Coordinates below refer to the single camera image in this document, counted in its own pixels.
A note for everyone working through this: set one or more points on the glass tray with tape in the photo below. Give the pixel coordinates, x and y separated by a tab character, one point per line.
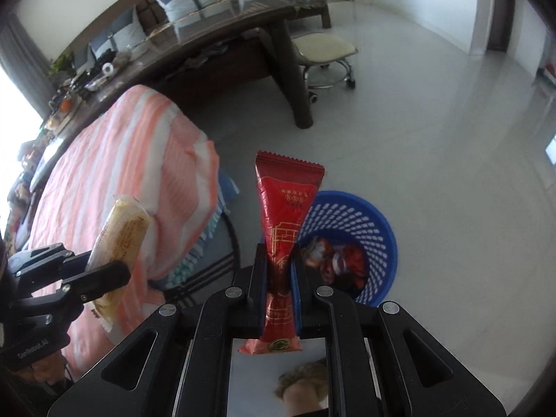
108	71

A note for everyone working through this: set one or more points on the fruit bowl with oranges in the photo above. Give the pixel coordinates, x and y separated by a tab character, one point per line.
63	104

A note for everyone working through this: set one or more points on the person's left hand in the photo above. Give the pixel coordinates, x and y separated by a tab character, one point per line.
50	370

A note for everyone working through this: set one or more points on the green potted plant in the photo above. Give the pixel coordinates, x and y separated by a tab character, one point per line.
64	65

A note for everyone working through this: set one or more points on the red long snack wrapper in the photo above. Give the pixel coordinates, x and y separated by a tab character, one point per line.
287	188

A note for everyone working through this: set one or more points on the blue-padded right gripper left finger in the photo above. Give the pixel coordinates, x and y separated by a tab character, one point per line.
178	361

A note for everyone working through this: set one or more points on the grey curtain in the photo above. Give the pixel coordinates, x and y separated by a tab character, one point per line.
26	66

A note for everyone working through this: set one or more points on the blue plastic trash basket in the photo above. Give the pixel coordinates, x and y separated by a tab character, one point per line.
343	218

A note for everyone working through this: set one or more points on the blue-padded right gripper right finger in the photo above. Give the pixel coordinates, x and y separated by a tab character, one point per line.
380	360

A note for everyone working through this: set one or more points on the cream rolling stool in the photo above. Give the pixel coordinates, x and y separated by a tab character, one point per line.
321	50

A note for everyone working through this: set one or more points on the orange striped tablecloth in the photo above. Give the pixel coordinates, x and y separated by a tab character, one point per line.
145	148

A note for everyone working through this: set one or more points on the yellow packaged snack bar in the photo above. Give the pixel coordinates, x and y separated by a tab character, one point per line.
119	241

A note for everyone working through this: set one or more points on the shiny red foil snack bag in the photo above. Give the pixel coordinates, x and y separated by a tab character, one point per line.
339	265

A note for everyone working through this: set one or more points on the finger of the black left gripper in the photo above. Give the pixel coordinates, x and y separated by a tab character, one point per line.
35	269
82	288

